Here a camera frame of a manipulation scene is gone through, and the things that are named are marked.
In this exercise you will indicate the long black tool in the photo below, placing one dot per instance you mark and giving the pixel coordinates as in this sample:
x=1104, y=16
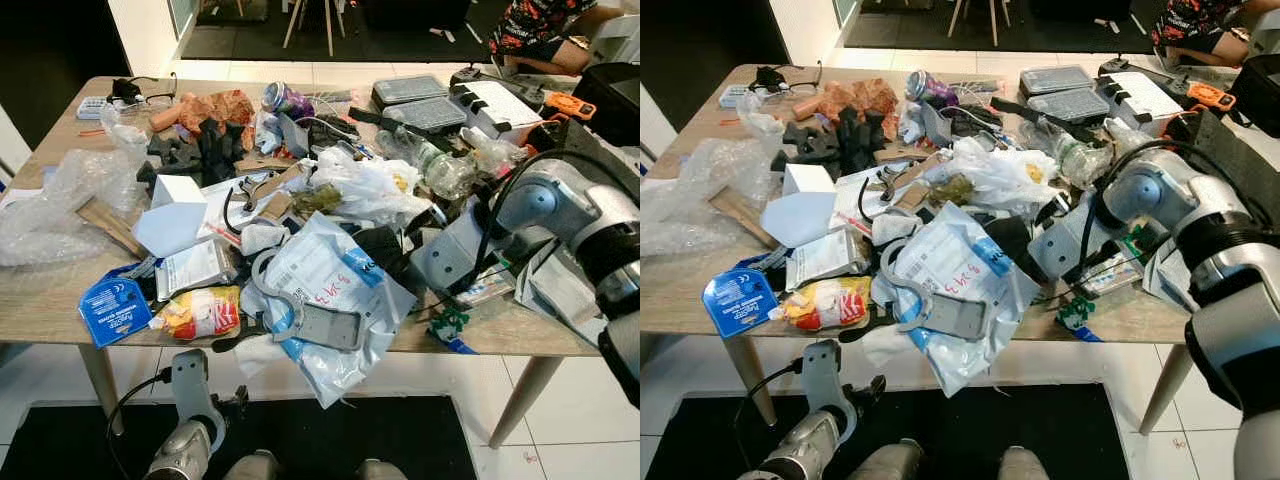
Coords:
x=400, y=125
x=1030, y=115

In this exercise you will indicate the small white box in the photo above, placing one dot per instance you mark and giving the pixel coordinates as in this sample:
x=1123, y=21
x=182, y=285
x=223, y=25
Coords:
x=808, y=180
x=178, y=190

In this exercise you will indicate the blue printed packet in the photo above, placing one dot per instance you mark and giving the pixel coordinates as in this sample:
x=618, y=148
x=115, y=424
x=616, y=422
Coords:
x=115, y=305
x=738, y=300

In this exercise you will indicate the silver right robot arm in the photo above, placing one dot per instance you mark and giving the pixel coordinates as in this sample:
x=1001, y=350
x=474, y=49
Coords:
x=1200, y=220
x=560, y=215

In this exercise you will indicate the black bag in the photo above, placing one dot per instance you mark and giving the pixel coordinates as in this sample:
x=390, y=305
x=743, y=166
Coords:
x=1258, y=95
x=612, y=100

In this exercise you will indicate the brown crumpled paper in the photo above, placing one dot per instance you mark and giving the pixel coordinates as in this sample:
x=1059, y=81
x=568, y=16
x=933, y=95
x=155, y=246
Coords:
x=220, y=108
x=860, y=98

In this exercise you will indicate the pale blue paper sheet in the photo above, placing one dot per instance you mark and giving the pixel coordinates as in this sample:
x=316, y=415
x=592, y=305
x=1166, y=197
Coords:
x=168, y=230
x=795, y=220

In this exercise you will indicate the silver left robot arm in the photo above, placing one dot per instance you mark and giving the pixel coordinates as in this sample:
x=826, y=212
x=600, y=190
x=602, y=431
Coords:
x=805, y=450
x=182, y=452

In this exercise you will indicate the yellow red snack packet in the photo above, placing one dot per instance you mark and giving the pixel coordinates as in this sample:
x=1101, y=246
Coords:
x=825, y=305
x=200, y=315

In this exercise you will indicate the black glasses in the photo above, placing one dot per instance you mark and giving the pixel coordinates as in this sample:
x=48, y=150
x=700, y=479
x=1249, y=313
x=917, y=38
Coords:
x=770, y=78
x=127, y=90

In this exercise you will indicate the grey plastic packet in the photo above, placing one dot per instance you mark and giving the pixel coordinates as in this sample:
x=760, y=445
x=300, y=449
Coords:
x=560, y=290
x=1170, y=275

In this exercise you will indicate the clear plastic bottle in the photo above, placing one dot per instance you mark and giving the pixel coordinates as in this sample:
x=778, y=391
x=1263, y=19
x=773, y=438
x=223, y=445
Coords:
x=445, y=170
x=1085, y=155

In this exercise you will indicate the brown cardboard strip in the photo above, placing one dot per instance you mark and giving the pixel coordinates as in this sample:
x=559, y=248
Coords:
x=110, y=228
x=742, y=215

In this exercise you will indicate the wooden table leg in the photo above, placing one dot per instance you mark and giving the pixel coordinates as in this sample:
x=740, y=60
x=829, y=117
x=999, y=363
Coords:
x=525, y=400
x=1167, y=390
x=102, y=390
x=745, y=380

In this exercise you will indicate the white labelled pouch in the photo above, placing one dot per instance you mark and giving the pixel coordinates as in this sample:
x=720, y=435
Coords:
x=192, y=268
x=825, y=258

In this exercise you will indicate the grey lidded tray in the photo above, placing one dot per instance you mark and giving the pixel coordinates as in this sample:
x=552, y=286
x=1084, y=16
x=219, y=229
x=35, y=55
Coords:
x=410, y=90
x=1057, y=80
x=1070, y=105
x=432, y=115

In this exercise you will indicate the person in floral dress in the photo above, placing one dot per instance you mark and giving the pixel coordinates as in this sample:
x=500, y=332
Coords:
x=1195, y=25
x=540, y=30

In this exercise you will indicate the black flat board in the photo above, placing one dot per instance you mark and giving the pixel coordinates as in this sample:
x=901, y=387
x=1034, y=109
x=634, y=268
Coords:
x=1240, y=165
x=600, y=155

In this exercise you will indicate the clear bubble wrap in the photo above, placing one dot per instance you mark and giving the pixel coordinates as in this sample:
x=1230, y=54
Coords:
x=700, y=195
x=60, y=215

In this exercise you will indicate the orange hand tool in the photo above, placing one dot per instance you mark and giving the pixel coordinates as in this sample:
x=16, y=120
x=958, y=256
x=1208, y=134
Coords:
x=1210, y=96
x=570, y=105

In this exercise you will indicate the black floor mat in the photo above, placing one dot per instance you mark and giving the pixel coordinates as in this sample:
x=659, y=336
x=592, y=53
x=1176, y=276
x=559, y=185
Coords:
x=320, y=445

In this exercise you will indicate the black remote control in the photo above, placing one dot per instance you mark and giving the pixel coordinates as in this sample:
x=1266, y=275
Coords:
x=475, y=76

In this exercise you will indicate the grey robot left leg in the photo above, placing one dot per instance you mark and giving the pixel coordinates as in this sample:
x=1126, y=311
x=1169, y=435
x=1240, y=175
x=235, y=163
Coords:
x=888, y=462
x=252, y=467

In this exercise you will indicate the green plastic clips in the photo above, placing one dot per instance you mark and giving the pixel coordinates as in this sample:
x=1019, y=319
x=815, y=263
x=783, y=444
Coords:
x=450, y=325
x=1075, y=315

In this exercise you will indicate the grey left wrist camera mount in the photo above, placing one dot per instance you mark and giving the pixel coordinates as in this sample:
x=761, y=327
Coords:
x=190, y=385
x=823, y=378

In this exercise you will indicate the small white keypad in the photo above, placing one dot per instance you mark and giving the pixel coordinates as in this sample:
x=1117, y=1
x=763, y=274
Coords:
x=735, y=96
x=95, y=107

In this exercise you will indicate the wooden stool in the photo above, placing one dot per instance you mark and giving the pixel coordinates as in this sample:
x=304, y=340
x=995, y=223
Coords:
x=325, y=20
x=985, y=18

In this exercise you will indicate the grey robot leg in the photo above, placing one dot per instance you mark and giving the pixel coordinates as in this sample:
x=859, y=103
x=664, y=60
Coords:
x=888, y=462
x=1022, y=465
x=252, y=467
x=380, y=470

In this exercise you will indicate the crushed purple can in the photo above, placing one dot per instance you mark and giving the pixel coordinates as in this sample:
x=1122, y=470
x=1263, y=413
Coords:
x=930, y=88
x=285, y=100

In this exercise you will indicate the black foam pieces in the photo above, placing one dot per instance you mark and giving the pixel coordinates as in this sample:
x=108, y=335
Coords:
x=215, y=150
x=845, y=140

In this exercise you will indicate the clear bag with white label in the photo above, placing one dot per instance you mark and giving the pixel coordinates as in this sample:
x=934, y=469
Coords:
x=950, y=265
x=335, y=270

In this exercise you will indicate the grey robot right leg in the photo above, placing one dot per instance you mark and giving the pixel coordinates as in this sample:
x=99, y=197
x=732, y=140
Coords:
x=380, y=470
x=1022, y=465

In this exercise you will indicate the orange tube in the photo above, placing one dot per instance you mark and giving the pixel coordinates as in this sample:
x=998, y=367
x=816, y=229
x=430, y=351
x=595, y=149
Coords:
x=165, y=115
x=806, y=106

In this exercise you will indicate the white plastic bag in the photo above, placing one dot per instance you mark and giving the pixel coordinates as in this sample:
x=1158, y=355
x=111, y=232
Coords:
x=365, y=185
x=995, y=175

